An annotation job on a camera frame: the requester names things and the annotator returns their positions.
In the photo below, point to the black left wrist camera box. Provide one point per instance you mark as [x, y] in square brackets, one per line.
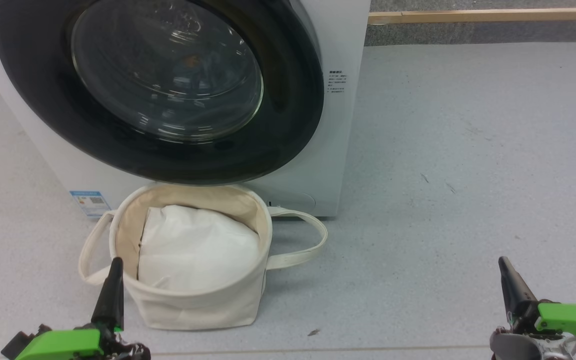
[15, 345]

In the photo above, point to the small printed text label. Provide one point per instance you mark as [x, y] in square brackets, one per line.
[337, 81]

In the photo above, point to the round dark glass washer door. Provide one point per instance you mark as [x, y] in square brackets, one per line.
[33, 100]

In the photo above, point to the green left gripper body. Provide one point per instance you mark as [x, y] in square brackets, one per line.
[63, 345]

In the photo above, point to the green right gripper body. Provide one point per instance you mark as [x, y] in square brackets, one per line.
[573, 320]

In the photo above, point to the white cloth bundle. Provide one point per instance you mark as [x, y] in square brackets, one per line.
[198, 250]

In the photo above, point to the blue energy label sticker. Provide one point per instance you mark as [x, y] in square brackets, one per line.
[90, 202]

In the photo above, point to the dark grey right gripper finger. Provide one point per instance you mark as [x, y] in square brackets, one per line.
[515, 300]

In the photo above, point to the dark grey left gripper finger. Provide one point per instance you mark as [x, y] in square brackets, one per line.
[113, 300]

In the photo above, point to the white washing machine body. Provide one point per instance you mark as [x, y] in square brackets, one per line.
[338, 150]

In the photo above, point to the cream canvas laundry basket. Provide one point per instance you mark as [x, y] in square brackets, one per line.
[193, 310]

